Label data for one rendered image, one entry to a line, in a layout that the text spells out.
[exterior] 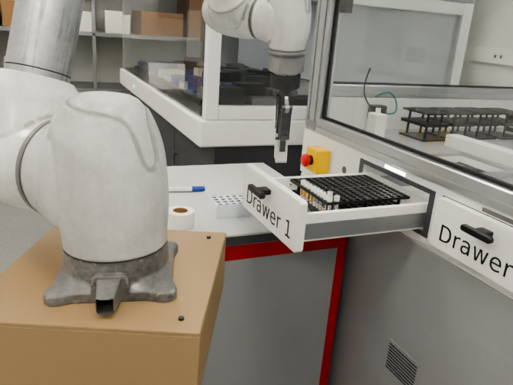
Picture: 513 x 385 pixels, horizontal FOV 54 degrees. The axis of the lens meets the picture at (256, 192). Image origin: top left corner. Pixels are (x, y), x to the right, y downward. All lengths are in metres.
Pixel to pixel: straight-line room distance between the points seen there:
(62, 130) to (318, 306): 0.97
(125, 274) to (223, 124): 1.23
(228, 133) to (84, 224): 1.26
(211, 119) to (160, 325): 1.28
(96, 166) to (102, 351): 0.24
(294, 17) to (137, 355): 0.81
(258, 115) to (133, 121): 1.28
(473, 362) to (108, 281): 0.78
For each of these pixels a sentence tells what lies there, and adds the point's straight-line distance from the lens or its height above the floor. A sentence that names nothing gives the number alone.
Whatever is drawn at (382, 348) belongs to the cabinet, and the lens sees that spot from 1.43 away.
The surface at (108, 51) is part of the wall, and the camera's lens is 5.19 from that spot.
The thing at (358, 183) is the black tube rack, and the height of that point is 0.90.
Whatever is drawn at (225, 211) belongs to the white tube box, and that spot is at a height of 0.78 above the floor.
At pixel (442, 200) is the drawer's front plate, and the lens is 1.14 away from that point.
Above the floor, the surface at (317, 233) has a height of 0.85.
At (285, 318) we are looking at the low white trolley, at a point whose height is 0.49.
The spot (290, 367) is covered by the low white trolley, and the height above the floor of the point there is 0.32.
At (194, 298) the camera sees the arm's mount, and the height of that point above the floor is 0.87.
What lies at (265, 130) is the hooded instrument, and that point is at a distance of 1.97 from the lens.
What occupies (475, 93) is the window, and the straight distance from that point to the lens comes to 1.13.
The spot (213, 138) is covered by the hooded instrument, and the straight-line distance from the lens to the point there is 1.90.
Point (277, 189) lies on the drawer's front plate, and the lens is 1.07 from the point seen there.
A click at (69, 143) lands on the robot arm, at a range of 0.70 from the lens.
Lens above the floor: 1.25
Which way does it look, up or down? 18 degrees down
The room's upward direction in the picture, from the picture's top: 4 degrees clockwise
